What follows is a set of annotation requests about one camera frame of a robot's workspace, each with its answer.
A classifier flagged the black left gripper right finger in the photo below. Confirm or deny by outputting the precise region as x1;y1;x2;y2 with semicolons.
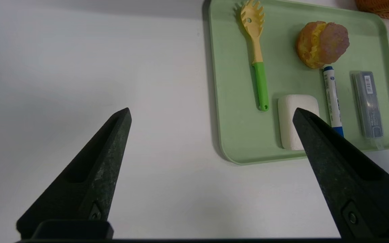
292;107;389;239

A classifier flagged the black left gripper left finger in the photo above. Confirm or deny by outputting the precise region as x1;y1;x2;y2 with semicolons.
16;107;132;240

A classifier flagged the grey transparent pencil lead case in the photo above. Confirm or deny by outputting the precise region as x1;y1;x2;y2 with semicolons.
352;70;385;151

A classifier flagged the white soap block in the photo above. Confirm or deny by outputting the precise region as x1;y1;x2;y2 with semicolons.
277;94;320;151

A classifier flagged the yellow green pasta fork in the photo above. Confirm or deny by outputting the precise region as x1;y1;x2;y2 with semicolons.
240;0;270;112

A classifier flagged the pink yellow bread bun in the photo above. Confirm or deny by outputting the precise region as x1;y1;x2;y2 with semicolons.
295;21;350;70

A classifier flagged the orange wicker basket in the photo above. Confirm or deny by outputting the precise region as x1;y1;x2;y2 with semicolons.
355;0;389;23

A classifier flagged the white blue marker pen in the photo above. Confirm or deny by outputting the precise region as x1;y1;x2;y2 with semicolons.
323;66;345;137

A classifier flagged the light green plastic tray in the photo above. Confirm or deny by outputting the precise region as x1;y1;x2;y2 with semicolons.
209;0;389;166

